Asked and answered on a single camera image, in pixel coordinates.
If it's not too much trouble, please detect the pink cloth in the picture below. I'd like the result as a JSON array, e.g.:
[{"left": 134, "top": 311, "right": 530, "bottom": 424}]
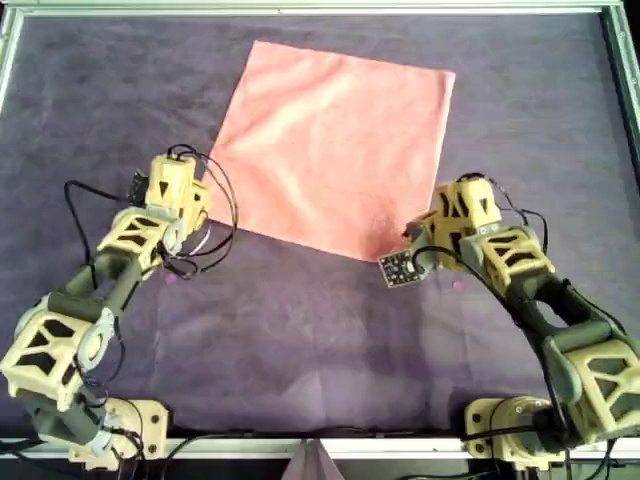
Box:
[{"left": 205, "top": 39, "right": 457, "bottom": 263}]

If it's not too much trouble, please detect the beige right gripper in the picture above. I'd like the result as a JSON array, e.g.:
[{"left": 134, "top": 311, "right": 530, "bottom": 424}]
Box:
[{"left": 407, "top": 177, "right": 504, "bottom": 275}]

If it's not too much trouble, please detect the thin white wire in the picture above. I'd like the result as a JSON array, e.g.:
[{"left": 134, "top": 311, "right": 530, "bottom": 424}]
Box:
[{"left": 187, "top": 224, "right": 214, "bottom": 261}]

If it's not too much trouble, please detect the beige right arm base mount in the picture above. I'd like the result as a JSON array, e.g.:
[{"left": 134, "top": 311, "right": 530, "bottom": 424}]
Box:
[{"left": 462, "top": 396, "right": 569, "bottom": 471}]

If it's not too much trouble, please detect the right wrist camera circuit board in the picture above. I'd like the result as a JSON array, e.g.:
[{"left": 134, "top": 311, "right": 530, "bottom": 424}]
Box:
[{"left": 378, "top": 249, "right": 426, "bottom": 290}]

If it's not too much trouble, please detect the black looping left gripper cable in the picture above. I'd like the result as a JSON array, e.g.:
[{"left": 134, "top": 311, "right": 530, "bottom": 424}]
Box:
[{"left": 167, "top": 143, "right": 240, "bottom": 281}]

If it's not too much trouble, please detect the black left wrist camera module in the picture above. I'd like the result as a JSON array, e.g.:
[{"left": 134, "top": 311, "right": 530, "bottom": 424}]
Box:
[{"left": 128, "top": 169, "right": 151, "bottom": 202}]

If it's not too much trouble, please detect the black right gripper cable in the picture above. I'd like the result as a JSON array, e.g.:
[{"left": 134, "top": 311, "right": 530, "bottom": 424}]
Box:
[{"left": 462, "top": 172, "right": 549, "bottom": 251}]

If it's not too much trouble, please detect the purple mesh table cover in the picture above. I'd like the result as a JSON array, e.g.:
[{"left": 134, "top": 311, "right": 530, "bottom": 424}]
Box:
[{"left": 0, "top": 12, "right": 626, "bottom": 439}]

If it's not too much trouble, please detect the black left camera cable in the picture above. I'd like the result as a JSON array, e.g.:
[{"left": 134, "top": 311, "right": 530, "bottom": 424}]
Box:
[{"left": 63, "top": 179, "right": 136, "bottom": 281}]

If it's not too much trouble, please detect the purplish triangular stand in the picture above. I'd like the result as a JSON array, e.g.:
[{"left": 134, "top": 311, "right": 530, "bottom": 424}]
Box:
[{"left": 282, "top": 439, "right": 347, "bottom": 480}]

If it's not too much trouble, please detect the beige left arm base mount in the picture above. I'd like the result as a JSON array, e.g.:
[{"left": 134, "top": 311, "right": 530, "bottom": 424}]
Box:
[{"left": 68, "top": 397, "right": 172, "bottom": 464}]

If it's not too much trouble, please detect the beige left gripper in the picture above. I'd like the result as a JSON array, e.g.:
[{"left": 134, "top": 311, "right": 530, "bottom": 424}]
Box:
[{"left": 143, "top": 153, "right": 215, "bottom": 236}]

